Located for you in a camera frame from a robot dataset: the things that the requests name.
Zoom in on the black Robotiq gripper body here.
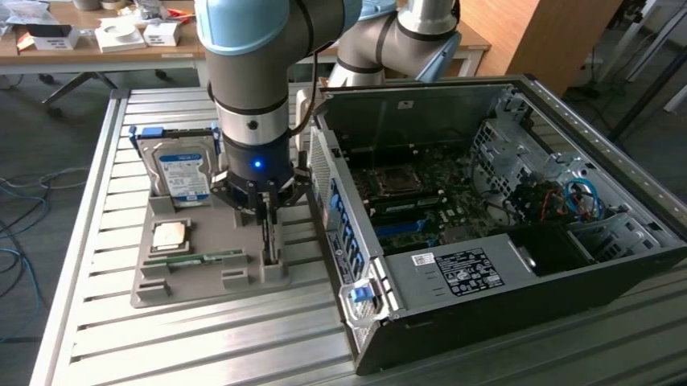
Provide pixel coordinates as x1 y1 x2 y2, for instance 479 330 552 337
223 134 297 193

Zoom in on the green graphics card black cooler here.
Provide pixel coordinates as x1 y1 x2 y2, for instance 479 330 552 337
256 196 283 267

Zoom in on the hard disk in blue caddy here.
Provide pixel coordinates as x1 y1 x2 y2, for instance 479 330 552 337
126 123 229 209

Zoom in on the CPU with metal lid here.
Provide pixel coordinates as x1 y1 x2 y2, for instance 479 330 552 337
151 222 189 253

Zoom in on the grey plastic parts rack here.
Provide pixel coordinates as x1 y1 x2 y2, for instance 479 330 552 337
130 168 293 310

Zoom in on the green RAM stick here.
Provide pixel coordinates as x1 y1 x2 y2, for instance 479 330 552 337
142 249 245 267

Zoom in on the CPU socket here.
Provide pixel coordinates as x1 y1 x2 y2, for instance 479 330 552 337
369 166 425 196

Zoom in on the dark RAM stick white label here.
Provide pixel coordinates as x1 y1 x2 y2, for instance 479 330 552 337
375 195 445 215

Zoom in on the blue expansion slot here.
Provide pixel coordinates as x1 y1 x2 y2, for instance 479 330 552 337
375 220 431 239

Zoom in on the green motherboard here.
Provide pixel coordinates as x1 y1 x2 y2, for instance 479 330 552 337
343 146 516 257

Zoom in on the white box with label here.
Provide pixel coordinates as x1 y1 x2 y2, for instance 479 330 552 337
142 22 183 47

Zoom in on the grey power supply unit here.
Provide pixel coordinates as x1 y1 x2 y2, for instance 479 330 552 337
383 235 537 310

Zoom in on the perforated metal disk bay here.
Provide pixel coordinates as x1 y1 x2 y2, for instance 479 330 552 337
471 118 553 214

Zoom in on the white box with tape roll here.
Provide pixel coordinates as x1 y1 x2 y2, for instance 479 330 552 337
94 19 147 53

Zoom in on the black and white box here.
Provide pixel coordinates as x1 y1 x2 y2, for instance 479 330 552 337
25 23 81 51

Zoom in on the open black PC case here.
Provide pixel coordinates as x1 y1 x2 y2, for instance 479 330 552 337
293 74 687 377

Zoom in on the wooden cabinet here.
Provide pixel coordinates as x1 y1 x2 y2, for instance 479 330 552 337
460 0 627 97

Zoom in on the black camera cable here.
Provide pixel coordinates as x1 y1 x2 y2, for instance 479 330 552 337
287 50 323 140

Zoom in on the white floor cable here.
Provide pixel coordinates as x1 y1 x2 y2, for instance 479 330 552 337
0 166 90 190

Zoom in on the blue floor cable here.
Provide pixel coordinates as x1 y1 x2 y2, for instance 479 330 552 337
0 176 49 343

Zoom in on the wooden desk white frame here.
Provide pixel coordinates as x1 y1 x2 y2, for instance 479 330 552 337
0 0 492 88

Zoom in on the red power wire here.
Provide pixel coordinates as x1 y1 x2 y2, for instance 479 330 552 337
539 188 559 220

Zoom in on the blue data wire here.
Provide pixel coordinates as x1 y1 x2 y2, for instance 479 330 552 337
563 176 607 220

